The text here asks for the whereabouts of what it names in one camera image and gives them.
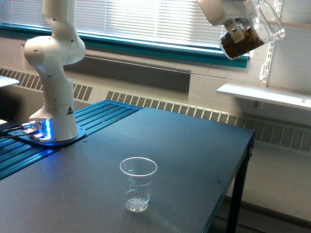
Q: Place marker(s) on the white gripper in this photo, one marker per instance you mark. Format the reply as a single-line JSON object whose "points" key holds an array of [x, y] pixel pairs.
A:
{"points": [[224, 12]]}

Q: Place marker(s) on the clear cup with almonds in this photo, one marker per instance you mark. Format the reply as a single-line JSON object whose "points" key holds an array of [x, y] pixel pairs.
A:
{"points": [[266, 28]]}

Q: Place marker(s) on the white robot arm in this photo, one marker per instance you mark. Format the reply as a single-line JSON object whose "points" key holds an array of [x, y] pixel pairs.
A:
{"points": [[55, 122]]}

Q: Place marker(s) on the wooden upper shelf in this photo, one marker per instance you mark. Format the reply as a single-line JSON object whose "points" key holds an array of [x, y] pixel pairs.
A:
{"points": [[296, 25]]}

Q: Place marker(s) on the white window blinds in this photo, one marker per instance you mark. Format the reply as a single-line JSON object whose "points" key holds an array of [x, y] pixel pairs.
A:
{"points": [[176, 22]]}

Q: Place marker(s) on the radiator vent cover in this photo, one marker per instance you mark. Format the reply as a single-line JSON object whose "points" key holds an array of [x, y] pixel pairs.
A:
{"points": [[285, 135]]}

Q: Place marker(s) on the clear plastic cup on table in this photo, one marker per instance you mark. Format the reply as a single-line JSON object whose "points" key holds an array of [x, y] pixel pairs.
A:
{"points": [[138, 173]]}

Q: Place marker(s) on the white object at left edge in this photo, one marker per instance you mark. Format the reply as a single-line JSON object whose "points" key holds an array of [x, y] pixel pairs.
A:
{"points": [[5, 81]]}

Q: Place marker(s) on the white shelf rail bracket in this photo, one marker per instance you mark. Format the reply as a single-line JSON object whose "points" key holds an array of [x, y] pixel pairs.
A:
{"points": [[265, 69]]}

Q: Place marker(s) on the white wall shelf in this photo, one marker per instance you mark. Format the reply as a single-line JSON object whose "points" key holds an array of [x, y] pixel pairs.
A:
{"points": [[267, 95]]}

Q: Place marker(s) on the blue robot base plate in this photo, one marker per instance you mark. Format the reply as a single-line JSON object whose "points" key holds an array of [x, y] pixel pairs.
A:
{"points": [[51, 144]]}

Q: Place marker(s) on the blue aluminium rail platform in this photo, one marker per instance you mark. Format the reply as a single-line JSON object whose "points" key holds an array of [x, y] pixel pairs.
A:
{"points": [[16, 155]]}

